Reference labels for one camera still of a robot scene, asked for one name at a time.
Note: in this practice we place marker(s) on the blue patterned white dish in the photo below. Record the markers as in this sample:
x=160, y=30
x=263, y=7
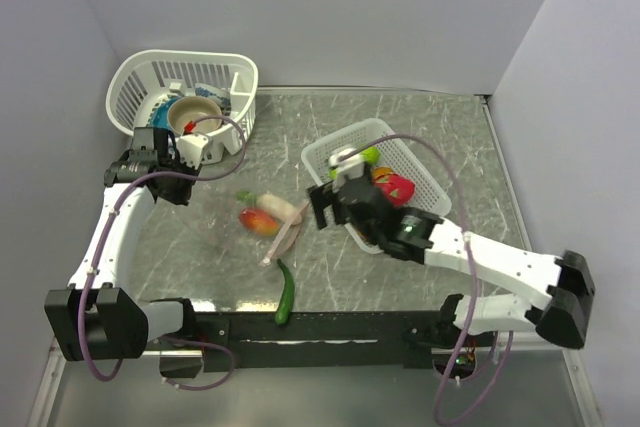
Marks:
x=219, y=96

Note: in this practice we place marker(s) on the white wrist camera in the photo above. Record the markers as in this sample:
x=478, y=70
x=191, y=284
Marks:
x=345, y=164
x=192, y=148

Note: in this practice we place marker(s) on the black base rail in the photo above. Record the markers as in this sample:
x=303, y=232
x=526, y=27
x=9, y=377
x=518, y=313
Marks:
x=329, y=339

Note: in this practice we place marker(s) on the beige bowl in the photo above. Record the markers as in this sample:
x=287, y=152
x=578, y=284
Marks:
x=194, y=112

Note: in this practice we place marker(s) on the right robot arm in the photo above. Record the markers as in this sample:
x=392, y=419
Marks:
x=550, y=295

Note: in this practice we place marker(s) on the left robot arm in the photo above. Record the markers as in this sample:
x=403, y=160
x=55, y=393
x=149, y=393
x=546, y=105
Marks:
x=94, y=314

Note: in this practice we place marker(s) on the white fake radish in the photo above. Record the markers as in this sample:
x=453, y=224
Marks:
x=271, y=204

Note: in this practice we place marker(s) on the red fake strawberry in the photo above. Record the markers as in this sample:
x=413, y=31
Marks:
x=397, y=189

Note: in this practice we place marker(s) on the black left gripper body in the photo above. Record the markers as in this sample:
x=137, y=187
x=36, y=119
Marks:
x=176, y=192

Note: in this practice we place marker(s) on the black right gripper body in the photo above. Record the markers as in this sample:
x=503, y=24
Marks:
x=325, y=196

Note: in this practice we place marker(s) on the white slatted round basket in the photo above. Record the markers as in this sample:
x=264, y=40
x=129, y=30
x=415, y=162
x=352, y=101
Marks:
x=152, y=77

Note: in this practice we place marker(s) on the green fake chili pepper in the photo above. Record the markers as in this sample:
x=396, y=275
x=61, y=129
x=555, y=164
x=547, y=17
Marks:
x=287, y=297

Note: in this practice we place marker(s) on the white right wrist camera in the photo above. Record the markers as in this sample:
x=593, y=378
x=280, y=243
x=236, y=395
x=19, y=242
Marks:
x=345, y=164

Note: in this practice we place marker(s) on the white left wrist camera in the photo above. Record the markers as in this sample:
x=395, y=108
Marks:
x=192, y=148

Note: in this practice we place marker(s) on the clear zip top bag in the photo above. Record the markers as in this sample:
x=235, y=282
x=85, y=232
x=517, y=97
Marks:
x=212, y=217

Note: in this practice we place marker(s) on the red yellow fake mango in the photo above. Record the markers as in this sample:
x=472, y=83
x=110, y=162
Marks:
x=258, y=222

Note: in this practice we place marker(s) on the white perforated rectangular basket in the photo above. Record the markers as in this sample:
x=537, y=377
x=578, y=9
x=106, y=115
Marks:
x=393, y=154

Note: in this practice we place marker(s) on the brown fake food piece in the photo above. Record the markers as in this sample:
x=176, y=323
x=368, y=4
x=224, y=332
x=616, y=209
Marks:
x=381, y=171

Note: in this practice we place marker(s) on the blue plate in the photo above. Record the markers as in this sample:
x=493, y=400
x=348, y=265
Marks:
x=159, y=117

